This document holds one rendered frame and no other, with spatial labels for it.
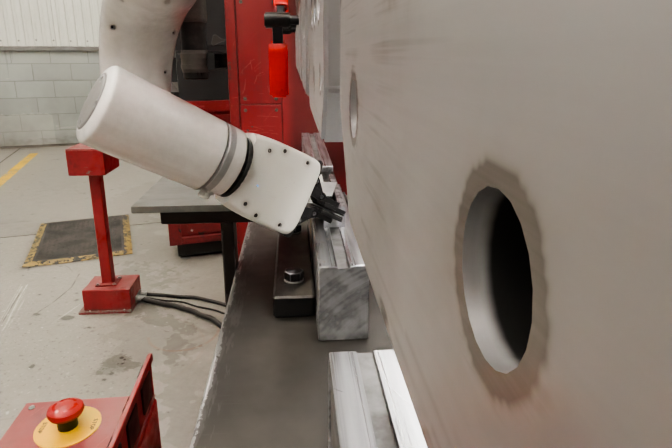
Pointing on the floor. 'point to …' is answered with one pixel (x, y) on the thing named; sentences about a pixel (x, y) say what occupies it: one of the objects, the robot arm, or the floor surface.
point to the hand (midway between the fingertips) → (327, 209)
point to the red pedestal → (108, 283)
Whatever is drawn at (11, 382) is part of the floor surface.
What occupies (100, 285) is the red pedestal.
